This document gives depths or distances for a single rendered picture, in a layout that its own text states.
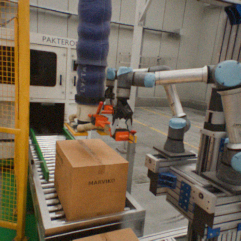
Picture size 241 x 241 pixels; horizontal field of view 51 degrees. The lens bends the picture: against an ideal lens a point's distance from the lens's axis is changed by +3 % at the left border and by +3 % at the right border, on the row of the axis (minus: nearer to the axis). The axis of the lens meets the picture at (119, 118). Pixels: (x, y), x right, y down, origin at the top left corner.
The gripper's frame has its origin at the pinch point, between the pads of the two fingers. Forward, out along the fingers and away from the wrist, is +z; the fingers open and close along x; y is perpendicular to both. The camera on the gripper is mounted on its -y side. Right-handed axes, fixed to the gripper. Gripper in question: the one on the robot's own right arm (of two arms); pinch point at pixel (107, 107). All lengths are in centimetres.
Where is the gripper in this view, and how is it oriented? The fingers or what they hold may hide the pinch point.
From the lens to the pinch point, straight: 224.2
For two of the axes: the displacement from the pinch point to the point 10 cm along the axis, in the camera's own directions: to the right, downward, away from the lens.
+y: 4.1, 2.2, -8.9
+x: 9.1, 0.0, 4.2
